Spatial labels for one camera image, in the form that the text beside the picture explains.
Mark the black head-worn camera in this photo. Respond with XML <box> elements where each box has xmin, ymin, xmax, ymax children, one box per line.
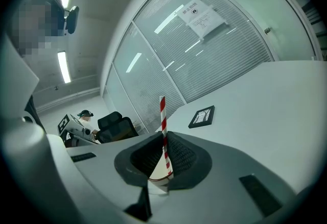
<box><xmin>63</xmin><ymin>6</ymin><xmax>80</xmax><ymax>35</ymax></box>

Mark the black mesh office chair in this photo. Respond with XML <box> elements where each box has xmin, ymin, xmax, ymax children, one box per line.
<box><xmin>97</xmin><ymin>111</ymin><xmax>139</xmax><ymax>144</ymax></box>

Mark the white paper notice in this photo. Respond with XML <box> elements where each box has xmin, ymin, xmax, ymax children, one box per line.
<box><xmin>175</xmin><ymin>0</ymin><xmax>228</xmax><ymax>41</ymax></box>

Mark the person's head with teal cap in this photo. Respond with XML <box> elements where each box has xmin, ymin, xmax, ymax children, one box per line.
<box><xmin>7</xmin><ymin>0</ymin><xmax>66</xmax><ymax>57</ymax></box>

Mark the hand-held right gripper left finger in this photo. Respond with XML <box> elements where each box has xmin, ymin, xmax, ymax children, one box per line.
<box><xmin>113</xmin><ymin>132</ymin><xmax>165</xmax><ymax>188</ymax></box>

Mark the black framed flat panel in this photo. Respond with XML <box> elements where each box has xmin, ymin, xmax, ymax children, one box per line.
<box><xmin>188</xmin><ymin>105</ymin><xmax>216</xmax><ymax>130</ymax></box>

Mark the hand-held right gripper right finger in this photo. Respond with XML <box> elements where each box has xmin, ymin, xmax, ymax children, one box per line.
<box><xmin>166</xmin><ymin>131</ymin><xmax>213</xmax><ymax>191</ymax></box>

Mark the white paper cup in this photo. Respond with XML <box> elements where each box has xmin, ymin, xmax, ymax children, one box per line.
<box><xmin>148</xmin><ymin>150</ymin><xmax>175</xmax><ymax>195</ymax></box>

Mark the red white striped straw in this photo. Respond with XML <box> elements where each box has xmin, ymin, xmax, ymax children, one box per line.
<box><xmin>159</xmin><ymin>95</ymin><xmax>173</xmax><ymax>177</ymax></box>

